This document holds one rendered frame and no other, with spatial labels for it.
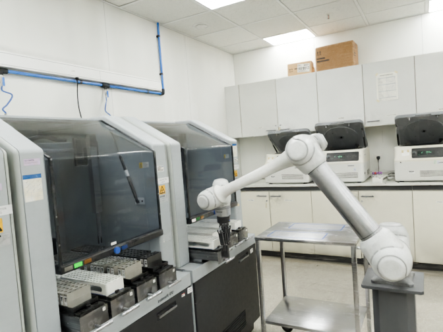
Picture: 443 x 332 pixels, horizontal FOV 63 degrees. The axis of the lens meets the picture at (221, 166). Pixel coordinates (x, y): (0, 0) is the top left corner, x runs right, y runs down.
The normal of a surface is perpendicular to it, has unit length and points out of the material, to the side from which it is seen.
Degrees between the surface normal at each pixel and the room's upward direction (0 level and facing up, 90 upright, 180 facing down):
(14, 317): 90
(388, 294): 90
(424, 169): 90
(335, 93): 90
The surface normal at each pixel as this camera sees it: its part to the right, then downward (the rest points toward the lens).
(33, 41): 0.87, -0.04
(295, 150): -0.47, 0.00
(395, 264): -0.38, 0.22
